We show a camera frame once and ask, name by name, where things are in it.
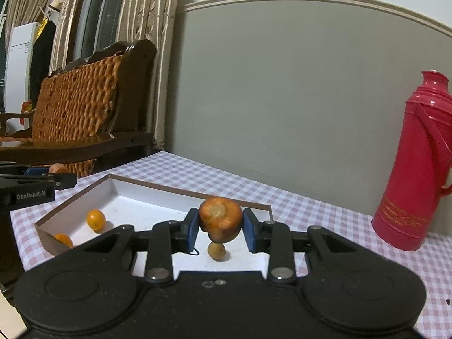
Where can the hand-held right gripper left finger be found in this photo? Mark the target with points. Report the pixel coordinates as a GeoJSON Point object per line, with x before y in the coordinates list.
{"type": "Point", "coordinates": [192, 231]}

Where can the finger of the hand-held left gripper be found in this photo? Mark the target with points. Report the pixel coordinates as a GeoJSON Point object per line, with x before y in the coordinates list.
{"type": "Point", "coordinates": [65, 180]}
{"type": "Point", "coordinates": [35, 171]}

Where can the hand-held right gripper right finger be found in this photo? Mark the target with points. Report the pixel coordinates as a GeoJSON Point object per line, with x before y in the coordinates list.
{"type": "Point", "coordinates": [249, 232]}

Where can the small orange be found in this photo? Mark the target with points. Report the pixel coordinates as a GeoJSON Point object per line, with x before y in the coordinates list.
{"type": "Point", "coordinates": [64, 240]}
{"type": "Point", "coordinates": [96, 219]}
{"type": "Point", "coordinates": [58, 168]}

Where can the brown cardboard box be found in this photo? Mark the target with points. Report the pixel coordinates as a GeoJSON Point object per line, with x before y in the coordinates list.
{"type": "Point", "coordinates": [141, 212]}

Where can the red yellow bag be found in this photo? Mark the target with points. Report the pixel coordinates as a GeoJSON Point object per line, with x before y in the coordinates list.
{"type": "Point", "coordinates": [26, 113]}

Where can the orange woven back cushion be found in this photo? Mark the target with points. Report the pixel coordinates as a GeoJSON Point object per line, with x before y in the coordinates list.
{"type": "Point", "coordinates": [77, 106]}

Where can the white tall appliance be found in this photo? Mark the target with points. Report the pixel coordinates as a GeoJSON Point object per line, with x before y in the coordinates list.
{"type": "Point", "coordinates": [17, 70]}

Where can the dark hanging coat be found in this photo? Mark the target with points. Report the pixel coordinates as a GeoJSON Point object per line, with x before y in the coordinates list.
{"type": "Point", "coordinates": [40, 63]}

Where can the dark wooden sofa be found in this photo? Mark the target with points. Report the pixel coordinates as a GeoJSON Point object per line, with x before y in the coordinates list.
{"type": "Point", "coordinates": [141, 77]}

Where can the yellow hanging cloth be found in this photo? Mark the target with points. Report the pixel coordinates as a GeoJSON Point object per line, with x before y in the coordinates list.
{"type": "Point", "coordinates": [42, 28]}

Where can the white brimmed hat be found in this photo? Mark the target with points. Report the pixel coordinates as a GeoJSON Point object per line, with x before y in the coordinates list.
{"type": "Point", "coordinates": [54, 6]}

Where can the red thermos flask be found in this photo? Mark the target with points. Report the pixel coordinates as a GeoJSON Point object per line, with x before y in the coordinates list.
{"type": "Point", "coordinates": [413, 183]}

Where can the window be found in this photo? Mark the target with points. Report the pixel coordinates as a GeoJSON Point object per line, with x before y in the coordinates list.
{"type": "Point", "coordinates": [106, 14]}

